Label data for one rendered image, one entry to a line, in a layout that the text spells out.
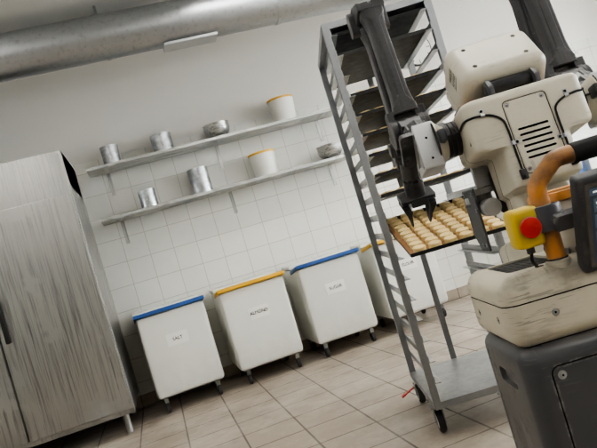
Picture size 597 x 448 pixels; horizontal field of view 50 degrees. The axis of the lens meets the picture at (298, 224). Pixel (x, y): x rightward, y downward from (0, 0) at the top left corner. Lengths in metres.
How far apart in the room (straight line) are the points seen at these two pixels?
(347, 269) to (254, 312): 0.82
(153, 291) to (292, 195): 1.48
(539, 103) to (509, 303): 0.56
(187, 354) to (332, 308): 1.17
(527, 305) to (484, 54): 0.69
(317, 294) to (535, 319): 3.97
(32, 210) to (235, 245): 1.78
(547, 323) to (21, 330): 3.98
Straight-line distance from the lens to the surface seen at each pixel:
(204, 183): 5.38
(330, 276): 5.07
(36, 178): 4.80
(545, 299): 1.15
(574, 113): 1.56
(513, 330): 1.15
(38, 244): 4.70
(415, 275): 5.31
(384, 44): 1.76
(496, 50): 1.63
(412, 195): 1.85
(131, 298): 5.55
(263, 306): 4.96
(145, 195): 5.36
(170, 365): 4.92
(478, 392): 2.86
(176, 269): 5.55
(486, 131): 1.49
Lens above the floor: 0.98
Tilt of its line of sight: 1 degrees up
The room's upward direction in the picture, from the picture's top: 17 degrees counter-clockwise
